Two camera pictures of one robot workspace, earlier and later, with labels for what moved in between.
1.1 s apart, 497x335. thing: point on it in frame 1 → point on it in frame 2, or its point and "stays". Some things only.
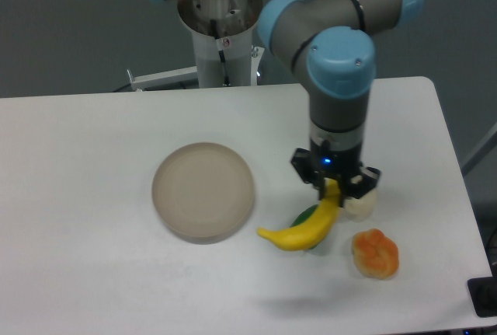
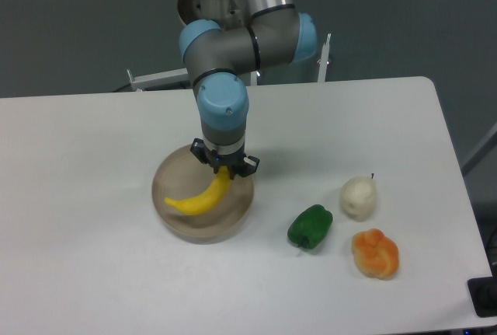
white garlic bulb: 359,209 stays
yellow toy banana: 314,228 → 206,201
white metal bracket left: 158,80 stays
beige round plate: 203,193 stays
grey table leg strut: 488,145 stays
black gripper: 337,154 → 237,162
